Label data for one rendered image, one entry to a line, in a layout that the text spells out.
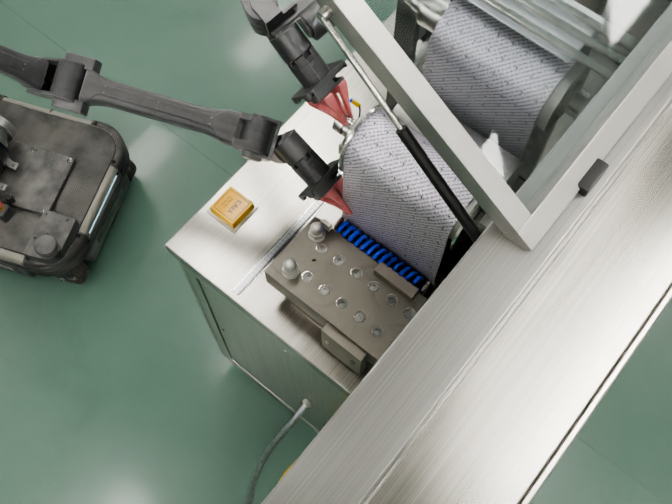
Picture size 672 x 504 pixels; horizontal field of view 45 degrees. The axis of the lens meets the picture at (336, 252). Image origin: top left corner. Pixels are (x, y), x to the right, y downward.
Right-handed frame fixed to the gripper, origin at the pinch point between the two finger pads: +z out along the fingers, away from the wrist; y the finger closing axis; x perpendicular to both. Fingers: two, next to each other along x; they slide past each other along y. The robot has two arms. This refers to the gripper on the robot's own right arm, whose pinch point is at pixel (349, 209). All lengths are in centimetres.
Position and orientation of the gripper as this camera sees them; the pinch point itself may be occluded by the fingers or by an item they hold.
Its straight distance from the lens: 162.0
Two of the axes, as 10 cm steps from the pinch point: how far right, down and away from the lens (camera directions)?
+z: 6.7, 7.0, 2.5
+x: 3.9, -0.5, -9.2
